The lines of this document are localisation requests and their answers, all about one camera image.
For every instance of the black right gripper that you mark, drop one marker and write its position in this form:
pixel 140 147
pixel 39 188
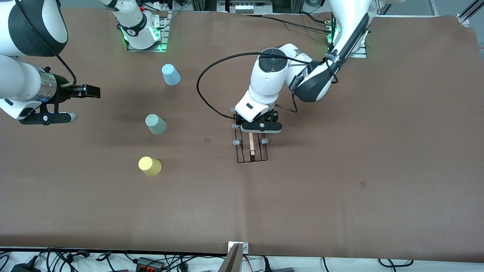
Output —
pixel 62 91

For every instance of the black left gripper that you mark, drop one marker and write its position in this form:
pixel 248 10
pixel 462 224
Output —
pixel 275 116

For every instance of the mint green plastic cup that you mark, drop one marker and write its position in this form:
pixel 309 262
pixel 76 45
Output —
pixel 155 124

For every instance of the yellow plastic cup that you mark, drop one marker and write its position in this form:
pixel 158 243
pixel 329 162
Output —
pixel 149 166

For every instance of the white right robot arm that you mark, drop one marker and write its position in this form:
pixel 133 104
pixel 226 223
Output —
pixel 22 75

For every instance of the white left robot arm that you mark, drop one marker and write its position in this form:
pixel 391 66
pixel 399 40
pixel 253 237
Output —
pixel 270 83

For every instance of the light blue plastic cup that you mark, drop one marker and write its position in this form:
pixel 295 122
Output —
pixel 171 74

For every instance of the brown table cover sheet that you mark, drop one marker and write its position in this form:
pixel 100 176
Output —
pixel 302 207

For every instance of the white multi-socket power strip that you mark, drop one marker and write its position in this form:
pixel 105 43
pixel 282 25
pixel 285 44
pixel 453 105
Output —
pixel 247 7

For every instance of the orange black connector block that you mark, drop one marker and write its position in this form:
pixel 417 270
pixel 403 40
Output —
pixel 149 263

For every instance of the black power adapter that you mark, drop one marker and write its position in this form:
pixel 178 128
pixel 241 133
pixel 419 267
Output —
pixel 24 268

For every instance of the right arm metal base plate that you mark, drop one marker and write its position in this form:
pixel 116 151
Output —
pixel 163 37

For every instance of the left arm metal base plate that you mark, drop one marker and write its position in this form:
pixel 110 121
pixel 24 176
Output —
pixel 361 53

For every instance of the small metal edge bracket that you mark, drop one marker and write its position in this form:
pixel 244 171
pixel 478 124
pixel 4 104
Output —
pixel 245 248

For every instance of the grey camera support beam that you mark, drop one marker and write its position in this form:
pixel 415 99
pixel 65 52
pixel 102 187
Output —
pixel 232 262

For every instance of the small aluminium corner bracket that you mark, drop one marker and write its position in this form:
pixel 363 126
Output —
pixel 464 19

